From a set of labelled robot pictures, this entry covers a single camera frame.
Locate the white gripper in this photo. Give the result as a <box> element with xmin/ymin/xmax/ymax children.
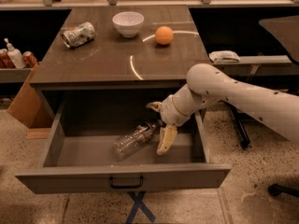
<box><xmin>146</xmin><ymin>95</ymin><xmax>189</xmax><ymax>156</ymax></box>

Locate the clear plastic water bottle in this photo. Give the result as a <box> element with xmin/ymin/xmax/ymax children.
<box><xmin>113</xmin><ymin>119</ymin><xmax>163</xmax><ymax>160</ymax></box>

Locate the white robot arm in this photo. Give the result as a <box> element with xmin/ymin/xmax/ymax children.
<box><xmin>147</xmin><ymin>63</ymin><xmax>299</xmax><ymax>155</ymax></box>

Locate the grey cabinet with counter top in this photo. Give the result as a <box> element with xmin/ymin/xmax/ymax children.
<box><xmin>29</xmin><ymin>5</ymin><xmax>218</xmax><ymax>133</ymax></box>

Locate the open grey top drawer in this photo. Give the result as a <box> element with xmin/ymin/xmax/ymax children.
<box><xmin>16</xmin><ymin>94</ymin><xmax>232</xmax><ymax>194</ymax></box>

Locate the white pump bottle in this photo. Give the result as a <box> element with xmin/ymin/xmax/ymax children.
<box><xmin>4</xmin><ymin>38</ymin><xmax>26</xmax><ymax>69</ymax></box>

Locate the folded white cloth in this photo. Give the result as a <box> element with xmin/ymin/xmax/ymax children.
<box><xmin>209</xmin><ymin>50</ymin><xmax>240</xmax><ymax>63</ymax></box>

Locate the orange fruit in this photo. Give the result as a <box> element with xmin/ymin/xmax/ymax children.
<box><xmin>155</xmin><ymin>26</ymin><xmax>174</xmax><ymax>46</ymax></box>

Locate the white ceramic bowl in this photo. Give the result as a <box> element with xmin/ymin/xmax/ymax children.
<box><xmin>112</xmin><ymin>11</ymin><xmax>144</xmax><ymax>38</ymax></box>

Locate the right grey shelf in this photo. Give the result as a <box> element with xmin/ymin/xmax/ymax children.
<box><xmin>214</xmin><ymin>55</ymin><xmax>299</xmax><ymax>77</ymax></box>

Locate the grey shelf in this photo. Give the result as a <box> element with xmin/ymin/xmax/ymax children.
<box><xmin>0</xmin><ymin>68</ymin><xmax>32</xmax><ymax>84</ymax></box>
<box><xmin>214</xmin><ymin>55</ymin><xmax>299</xmax><ymax>77</ymax></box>

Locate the crushed silver can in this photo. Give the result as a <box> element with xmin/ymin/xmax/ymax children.
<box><xmin>62</xmin><ymin>21</ymin><xmax>95</xmax><ymax>49</ymax></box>

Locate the black chair base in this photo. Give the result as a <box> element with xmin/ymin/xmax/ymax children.
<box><xmin>267</xmin><ymin>184</ymin><xmax>299</xmax><ymax>198</ymax></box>

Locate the brown cardboard box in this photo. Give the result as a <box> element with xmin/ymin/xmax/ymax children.
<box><xmin>7</xmin><ymin>63</ymin><xmax>54</xmax><ymax>140</ymax></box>

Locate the red soda can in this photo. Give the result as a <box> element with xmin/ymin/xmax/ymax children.
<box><xmin>0</xmin><ymin>49</ymin><xmax>15</xmax><ymax>68</ymax></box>
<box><xmin>22</xmin><ymin>51</ymin><xmax>39</xmax><ymax>67</ymax></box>

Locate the left grey shelf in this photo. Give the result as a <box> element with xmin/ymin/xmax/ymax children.
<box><xmin>0</xmin><ymin>68</ymin><xmax>32</xmax><ymax>84</ymax></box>

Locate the black table leg frame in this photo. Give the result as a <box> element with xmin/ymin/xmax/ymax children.
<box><xmin>225</xmin><ymin>64</ymin><xmax>299</xmax><ymax>149</ymax></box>

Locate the black drawer handle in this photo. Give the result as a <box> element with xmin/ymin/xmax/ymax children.
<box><xmin>109</xmin><ymin>176</ymin><xmax>144</xmax><ymax>189</ymax></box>

